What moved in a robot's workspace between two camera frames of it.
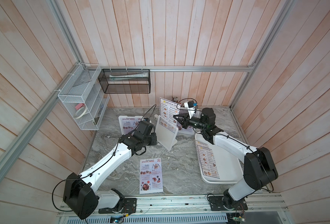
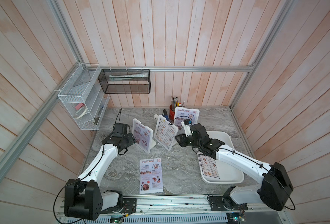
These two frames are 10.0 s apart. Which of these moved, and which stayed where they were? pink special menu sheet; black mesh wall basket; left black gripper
Moved: left black gripper
Stayed: black mesh wall basket; pink special menu sheet
